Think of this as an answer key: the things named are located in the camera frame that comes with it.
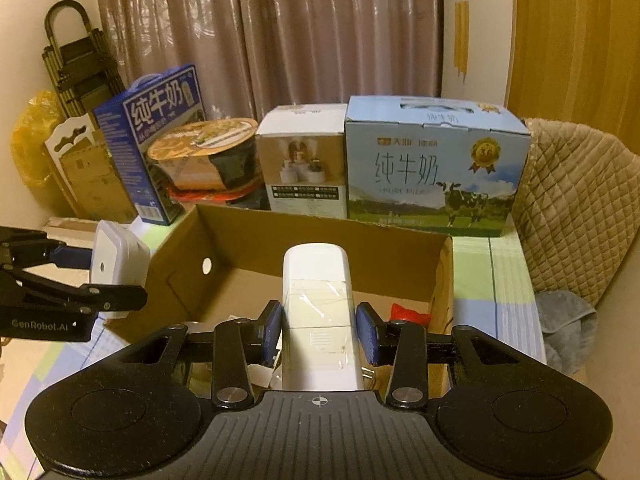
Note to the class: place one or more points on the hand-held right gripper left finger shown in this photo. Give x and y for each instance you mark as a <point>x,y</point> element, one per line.
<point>272,332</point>

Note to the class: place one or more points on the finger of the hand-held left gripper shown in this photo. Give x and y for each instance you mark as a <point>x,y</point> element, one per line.
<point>75,258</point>
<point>110,296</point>

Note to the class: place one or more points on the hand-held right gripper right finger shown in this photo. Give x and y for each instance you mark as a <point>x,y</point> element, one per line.
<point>366,334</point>

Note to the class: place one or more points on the white plug adapter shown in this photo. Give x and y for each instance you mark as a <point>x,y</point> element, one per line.
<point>120,255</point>

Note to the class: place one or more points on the white tube pack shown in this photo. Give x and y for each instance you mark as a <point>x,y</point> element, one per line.
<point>317,300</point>

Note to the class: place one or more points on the brown cardboard box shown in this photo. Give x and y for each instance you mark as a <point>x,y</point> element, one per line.
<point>240,245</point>

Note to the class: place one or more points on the red toy figure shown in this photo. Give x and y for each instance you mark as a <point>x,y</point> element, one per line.
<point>410,314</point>

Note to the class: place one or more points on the brown cardboard packaging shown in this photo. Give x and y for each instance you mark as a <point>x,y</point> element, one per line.
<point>85,175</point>

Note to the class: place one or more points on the dark blue milk carton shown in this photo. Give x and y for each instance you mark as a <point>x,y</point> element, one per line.
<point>135,160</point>

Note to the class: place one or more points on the yellow plastic bag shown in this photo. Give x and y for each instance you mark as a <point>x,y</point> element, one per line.
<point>32,145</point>

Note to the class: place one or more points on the checked tablecloth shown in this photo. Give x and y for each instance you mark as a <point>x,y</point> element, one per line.
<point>500,300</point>

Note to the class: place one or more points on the red rimmed bowl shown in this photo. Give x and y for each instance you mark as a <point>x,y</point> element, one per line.
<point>220,194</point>

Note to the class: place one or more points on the instant noodle bowl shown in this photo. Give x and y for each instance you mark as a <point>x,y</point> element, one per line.
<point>205,155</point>

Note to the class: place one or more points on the white appliance box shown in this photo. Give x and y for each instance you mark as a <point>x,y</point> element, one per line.
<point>305,165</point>

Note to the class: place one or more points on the light blue milk carton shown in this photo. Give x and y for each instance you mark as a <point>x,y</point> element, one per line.
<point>430,170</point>

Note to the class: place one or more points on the black folding cart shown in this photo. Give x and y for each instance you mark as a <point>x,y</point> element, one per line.
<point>75,60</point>

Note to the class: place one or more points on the grey cloth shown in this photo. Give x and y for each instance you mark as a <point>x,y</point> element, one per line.
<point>565,330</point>

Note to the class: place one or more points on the beige quilted chair cover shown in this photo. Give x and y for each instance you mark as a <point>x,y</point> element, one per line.
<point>585,210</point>

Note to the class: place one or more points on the wooden door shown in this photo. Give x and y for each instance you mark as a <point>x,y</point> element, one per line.
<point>575,35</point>

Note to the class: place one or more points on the yellow wall strip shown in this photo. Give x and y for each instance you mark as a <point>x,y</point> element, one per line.
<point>461,40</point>

